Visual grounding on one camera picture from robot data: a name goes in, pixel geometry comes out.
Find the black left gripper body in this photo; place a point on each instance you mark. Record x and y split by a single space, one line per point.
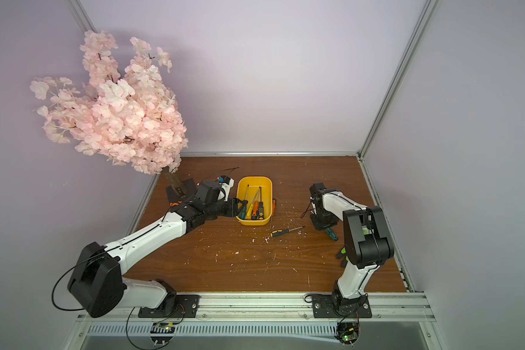
220 208

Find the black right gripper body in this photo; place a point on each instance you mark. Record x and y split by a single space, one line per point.
322 219

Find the yellow handled flathead screwdriver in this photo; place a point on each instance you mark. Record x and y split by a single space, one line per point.
249 210

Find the small green handled screwdriver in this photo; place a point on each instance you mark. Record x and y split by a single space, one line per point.
331 233

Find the black yellow long screwdriver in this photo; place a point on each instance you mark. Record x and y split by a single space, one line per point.
281 232

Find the orange handled screwdriver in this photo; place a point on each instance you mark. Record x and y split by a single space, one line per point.
255 206

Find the black yellow dotted screwdriver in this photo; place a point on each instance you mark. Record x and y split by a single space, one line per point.
261 210

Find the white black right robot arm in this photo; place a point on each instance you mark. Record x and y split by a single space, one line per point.
368 241

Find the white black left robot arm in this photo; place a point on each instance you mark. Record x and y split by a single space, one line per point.
98 280

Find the yellow plastic storage box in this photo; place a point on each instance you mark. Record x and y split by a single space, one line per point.
256 182

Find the green black work glove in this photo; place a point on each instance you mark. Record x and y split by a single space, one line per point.
342 256

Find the pink artificial blossom tree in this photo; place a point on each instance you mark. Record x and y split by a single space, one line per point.
130 117

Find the right controller board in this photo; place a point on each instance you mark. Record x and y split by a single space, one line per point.
347 333

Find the controller board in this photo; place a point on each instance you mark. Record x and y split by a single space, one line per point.
161 333
347 333

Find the left controller board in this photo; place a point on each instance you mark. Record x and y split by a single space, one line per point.
161 333

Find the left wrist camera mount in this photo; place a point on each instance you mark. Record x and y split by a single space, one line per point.
226 184

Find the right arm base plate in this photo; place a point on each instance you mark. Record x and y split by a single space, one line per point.
328 306

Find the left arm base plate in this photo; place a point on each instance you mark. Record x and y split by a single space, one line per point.
174 306

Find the aluminium front rail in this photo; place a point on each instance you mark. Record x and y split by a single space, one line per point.
285 307

